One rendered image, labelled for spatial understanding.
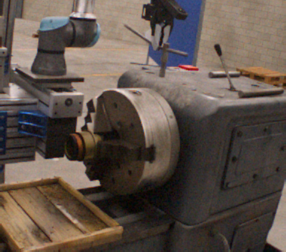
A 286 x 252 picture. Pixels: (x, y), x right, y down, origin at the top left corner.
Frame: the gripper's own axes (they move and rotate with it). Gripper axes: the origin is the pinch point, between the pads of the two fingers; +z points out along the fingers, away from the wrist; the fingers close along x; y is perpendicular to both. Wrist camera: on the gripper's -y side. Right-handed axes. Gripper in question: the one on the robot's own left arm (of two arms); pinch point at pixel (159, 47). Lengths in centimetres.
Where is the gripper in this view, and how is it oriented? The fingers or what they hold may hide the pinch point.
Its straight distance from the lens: 144.1
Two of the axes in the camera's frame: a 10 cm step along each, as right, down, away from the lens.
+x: -7.7, 0.5, -6.4
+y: -6.2, -2.8, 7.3
